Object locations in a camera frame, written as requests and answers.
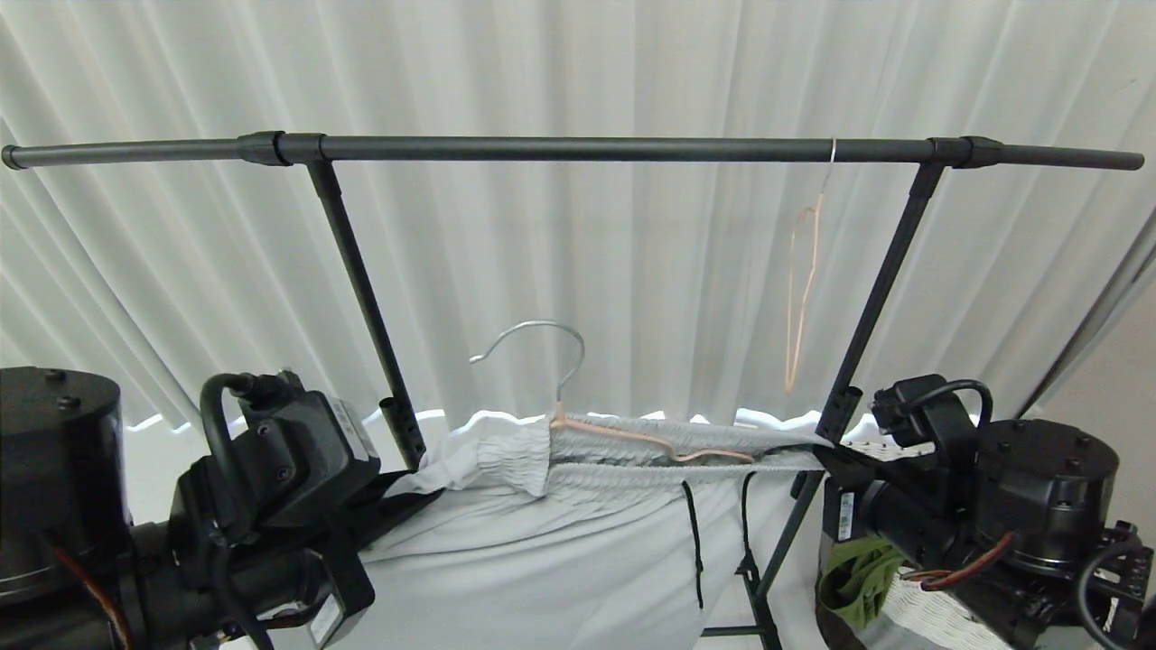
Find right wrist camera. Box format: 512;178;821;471
872;373;985;506

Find pink clothes hanger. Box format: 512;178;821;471
469;320;756;465
784;162;837;398

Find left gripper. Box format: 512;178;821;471
181;528;376;650

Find pale grey shorts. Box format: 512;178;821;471
334;411;836;650

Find green garment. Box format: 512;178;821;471
817;535;913;628

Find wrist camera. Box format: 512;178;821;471
170;370;382;543
872;373;985;506

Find black clothes rack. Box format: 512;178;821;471
0;133;1146;650

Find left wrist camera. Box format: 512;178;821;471
170;370;382;543

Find white laundry basket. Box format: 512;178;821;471
813;417;1003;650

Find white curtain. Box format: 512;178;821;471
0;0;1156;432

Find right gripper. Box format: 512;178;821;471
822;478;976;570

